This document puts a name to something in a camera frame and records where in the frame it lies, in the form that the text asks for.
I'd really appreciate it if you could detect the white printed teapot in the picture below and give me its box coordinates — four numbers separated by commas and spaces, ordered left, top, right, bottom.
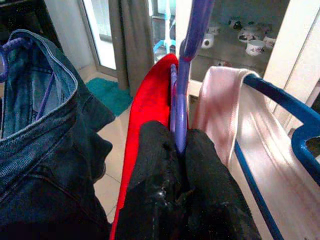
237, 24, 262, 43

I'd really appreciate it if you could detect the blue denim jacket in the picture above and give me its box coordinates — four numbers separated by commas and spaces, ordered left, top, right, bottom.
0, 28, 116, 240

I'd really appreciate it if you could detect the black shelf unit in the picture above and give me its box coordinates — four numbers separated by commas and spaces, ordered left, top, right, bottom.
0, 0, 63, 52

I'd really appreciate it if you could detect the white printed cup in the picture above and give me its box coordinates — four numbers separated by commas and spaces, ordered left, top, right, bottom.
245, 40, 266, 56
262, 34, 277, 48
201, 33, 216, 50
228, 17, 243, 30

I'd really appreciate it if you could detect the grey curtain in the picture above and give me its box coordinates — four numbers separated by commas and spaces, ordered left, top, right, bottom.
108, 0, 156, 97

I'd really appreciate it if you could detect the blue metal drying rack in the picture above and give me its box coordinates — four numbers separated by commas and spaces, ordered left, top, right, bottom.
233, 73, 320, 240

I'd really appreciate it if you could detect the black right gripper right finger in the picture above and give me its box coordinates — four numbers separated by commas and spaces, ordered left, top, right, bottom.
174, 127, 262, 240

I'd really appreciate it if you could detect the red garment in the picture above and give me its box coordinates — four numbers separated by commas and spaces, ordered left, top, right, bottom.
109, 52, 180, 240

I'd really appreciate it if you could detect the teal floor mat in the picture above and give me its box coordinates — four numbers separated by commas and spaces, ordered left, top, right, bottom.
85, 77, 133, 117

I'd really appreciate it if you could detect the light blue plastic stool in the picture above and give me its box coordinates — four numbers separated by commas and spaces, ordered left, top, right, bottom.
152, 0, 177, 55

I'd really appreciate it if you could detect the white display cabinet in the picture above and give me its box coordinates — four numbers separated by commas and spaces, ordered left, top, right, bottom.
174, 0, 320, 131

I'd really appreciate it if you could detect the white framed glass door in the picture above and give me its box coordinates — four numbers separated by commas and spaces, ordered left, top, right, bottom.
77, 0, 118, 77

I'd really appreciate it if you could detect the pink satin cloth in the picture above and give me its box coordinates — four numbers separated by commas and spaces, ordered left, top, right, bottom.
192, 66, 320, 240

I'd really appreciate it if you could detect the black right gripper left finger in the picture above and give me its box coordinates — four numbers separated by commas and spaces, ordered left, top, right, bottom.
116, 121, 190, 240

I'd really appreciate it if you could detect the purple plastic hanger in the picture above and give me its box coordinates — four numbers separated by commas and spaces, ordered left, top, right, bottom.
169, 0, 217, 155
0, 37, 55, 121

